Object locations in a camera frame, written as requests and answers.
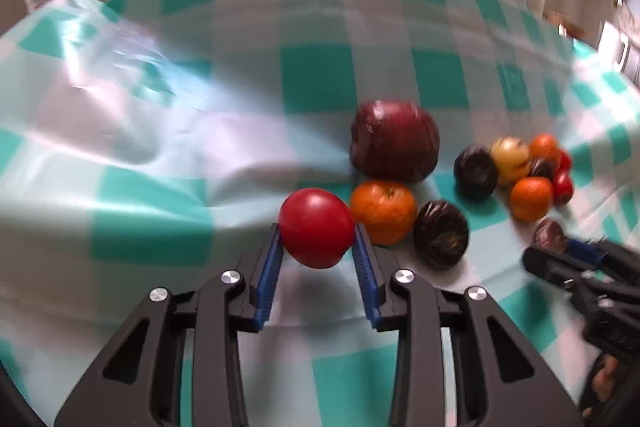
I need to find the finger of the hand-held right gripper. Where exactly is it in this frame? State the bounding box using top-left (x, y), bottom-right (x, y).
top-left (522, 247), bottom-right (601, 294)
top-left (564, 237), bottom-right (640, 280)

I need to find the large dark red apple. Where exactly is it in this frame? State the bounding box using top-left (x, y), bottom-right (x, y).
top-left (349, 99), bottom-right (441, 184)

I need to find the yellow passion fruit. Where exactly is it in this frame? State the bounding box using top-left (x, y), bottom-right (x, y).
top-left (489, 136), bottom-right (531, 185)

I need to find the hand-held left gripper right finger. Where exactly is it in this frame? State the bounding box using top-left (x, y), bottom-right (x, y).
top-left (351, 227), bottom-right (586, 427)

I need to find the dark passion fruit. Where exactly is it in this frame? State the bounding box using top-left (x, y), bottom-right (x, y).
top-left (530, 158), bottom-right (557, 180)
top-left (453, 145), bottom-right (499, 202)
top-left (533, 219), bottom-right (568, 253)
top-left (413, 199), bottom-right (470, 269)

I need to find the small mandarin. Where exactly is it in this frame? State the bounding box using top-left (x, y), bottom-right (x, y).
top-left (528, 133), bottom-right (559, 162)
top-left (509, 177), bottom-right (555, 223)

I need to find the person's right hand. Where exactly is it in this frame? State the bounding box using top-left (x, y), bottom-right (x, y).
top-left (590, 354), bottom-right (632, 408)

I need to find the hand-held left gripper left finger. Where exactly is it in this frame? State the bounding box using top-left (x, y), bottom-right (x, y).
top-left (54, 223), bottom-right (286, 427)

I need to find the large orange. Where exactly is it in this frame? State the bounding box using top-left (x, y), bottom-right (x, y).
top-left (349, 180), bottom-right (418, 246)

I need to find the green white checked tablecloth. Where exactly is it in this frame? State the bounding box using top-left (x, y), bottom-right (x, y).
top-left (0, 0), bottom-right (640, 427)

